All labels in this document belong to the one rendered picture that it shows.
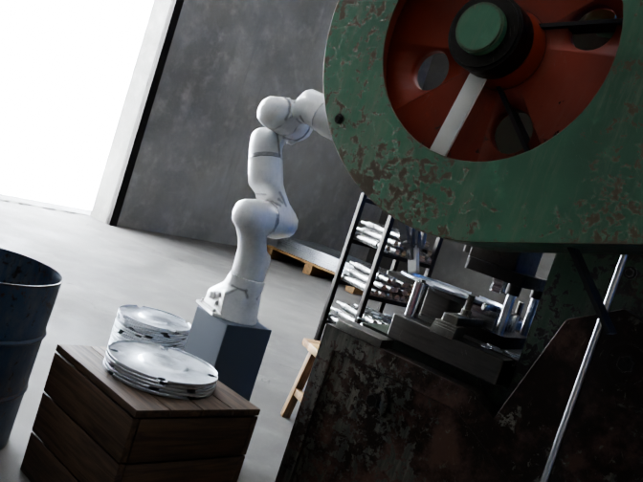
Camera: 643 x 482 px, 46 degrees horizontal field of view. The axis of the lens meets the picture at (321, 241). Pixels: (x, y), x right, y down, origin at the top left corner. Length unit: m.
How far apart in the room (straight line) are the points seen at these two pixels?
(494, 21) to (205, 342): 1.37
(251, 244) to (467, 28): 1.09
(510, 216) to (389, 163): 0.30
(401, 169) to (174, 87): 5.50
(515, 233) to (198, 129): 5.97
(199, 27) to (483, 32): 5.70
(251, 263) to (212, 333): 0.25
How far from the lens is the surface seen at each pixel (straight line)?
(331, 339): 1.90
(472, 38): 1.54
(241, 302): 2.39
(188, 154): 7.26
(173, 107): 7.04
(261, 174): 2.39
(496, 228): 1.49
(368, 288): 4.34
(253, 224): 2.31
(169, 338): 2.98
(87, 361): 2.00
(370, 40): 1.74
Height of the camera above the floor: 0.96
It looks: 5 degrees down
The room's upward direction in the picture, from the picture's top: 18 degrees clockwise
